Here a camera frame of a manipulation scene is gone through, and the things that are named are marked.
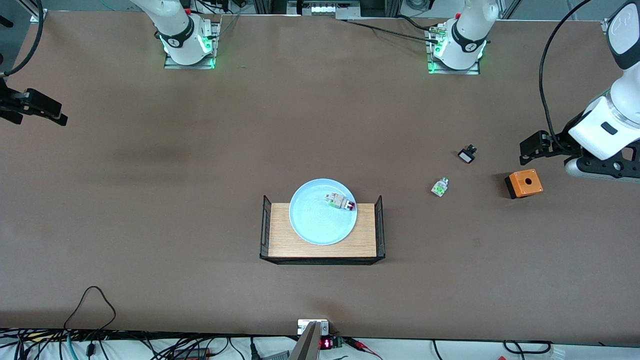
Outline black base supply cable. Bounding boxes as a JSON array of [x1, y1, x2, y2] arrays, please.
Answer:
[[336, 14, 443, 45]]

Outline thin black looped cable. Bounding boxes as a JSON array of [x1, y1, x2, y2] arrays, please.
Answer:
[[64, 286, 117, 333]]

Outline red push button switch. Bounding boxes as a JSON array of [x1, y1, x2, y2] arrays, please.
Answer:
[[325, 193, 357, 212]]

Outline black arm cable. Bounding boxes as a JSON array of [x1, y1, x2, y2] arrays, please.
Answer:
[[0, 0, 47, 78], [539, 0, 593, 146]]

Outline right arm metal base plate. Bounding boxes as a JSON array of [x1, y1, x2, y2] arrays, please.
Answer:
[[164, 20, 217, 70]]

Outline wooden tray black wire sides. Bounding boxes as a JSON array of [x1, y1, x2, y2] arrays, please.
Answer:
[[259, 195, 386, 266]]

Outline silver metal bracket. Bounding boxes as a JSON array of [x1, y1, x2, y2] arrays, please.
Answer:
[[297, 319, 330, 336]]

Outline orange box with round hole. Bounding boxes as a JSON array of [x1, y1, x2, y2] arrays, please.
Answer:
[[504, 169, 544, 200]]

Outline red test lead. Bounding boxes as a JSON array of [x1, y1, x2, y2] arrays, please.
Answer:
[[345, 337, 385, 360]]

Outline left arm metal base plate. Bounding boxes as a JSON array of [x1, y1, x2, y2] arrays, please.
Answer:
[[427, 25, 481, 76]]

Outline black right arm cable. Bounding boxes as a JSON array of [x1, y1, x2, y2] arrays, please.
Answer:
[[0, 0, 47, 78]]

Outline grey metal mounting bar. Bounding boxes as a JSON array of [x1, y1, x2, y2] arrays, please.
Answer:
[[289, 321, 322, 360]]

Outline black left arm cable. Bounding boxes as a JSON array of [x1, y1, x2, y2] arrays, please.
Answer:
[[539, 0, 593, 146]]

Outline light blue round plate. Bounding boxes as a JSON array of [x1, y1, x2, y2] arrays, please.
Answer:
[[289, 178, 358, 246]]

